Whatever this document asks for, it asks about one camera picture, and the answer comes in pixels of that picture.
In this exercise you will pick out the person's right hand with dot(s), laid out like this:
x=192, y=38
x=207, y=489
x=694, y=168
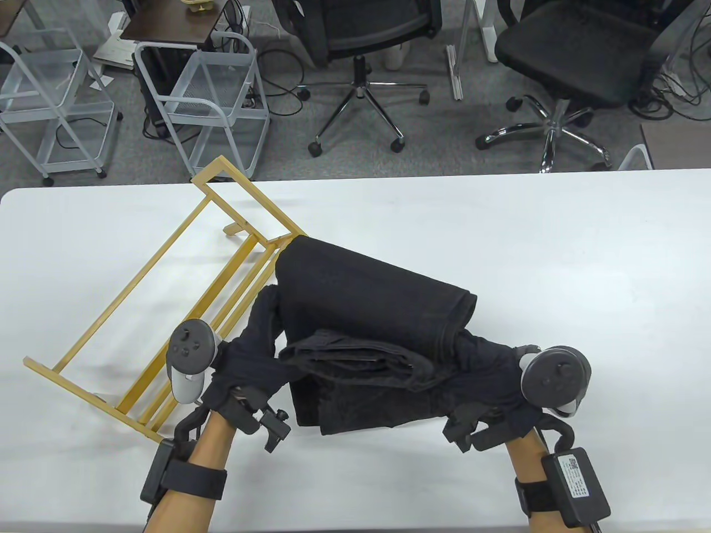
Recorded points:
x=494, y=377

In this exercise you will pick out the person's left hand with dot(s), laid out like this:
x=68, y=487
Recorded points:
x=244, y=361

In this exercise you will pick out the person's left fingers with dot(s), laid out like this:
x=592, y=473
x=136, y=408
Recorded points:
x=265, y=316

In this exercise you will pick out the person's right fingers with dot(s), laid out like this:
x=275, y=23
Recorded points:
x=469, y=355

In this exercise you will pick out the black towel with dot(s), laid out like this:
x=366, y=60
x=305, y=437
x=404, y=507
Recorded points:
x=366, y=294

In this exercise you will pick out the person's right forearm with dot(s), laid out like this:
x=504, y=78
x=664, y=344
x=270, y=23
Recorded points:
x=536, y=461

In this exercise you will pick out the person's left forearm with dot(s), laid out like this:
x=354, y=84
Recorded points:
x=205, y=449

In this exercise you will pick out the grey white controller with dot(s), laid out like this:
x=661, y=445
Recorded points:
x=189, y=355

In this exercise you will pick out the dark grey controller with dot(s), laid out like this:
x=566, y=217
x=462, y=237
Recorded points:
x=555, y=377

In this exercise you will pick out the bamboo wooden rack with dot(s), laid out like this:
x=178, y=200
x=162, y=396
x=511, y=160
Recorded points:
x=161, y=311

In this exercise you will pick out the black computer tower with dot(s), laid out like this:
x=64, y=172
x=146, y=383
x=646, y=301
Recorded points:
x=153, y=94

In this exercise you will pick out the white curved plastic part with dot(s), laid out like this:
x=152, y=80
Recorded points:
x=636, y=158

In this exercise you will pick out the brown board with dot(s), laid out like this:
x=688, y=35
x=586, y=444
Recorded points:
x=680, y=144

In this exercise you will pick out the black mesh office chair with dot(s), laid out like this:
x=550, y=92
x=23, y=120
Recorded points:
x=361, y=28

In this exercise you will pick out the dark brown side table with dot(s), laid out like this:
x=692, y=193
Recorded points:
x=172, y=22

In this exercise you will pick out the black padded office chair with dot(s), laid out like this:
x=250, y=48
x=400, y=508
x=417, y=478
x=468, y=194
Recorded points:
x=572, y=55

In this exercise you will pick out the yellow small item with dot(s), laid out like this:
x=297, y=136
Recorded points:
x=200, y=4

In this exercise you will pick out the white desk leg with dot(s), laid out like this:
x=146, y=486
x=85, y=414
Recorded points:
x=482, y=28

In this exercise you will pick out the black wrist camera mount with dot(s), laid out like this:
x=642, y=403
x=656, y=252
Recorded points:
x=483, y=425
x=253, y=413

